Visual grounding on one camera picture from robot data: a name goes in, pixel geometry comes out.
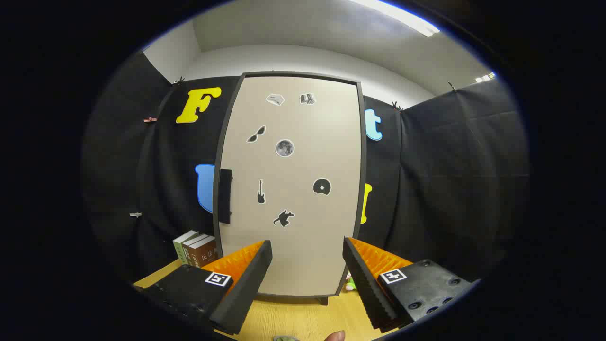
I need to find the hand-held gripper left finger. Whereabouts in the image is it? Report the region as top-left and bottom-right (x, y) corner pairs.
(133, 240), (273, 336)

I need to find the long ceiling light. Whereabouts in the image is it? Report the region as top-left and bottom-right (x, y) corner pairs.
(350, 0), (441, 37)

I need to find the beige cabinet door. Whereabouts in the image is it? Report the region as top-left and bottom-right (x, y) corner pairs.
(219, 76), (363, 296)

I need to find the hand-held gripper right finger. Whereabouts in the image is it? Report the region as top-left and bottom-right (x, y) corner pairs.
(342, 237), (475, 332)

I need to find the black backdrop cloth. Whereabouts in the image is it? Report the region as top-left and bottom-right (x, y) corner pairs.
(83, 50), (530, 289)

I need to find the black door handle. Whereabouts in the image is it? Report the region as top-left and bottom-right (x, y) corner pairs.
(218, 168), (233, 224)

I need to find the dark grey cabinet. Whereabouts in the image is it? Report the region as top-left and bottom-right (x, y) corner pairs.
(212, 71), (367, 306)

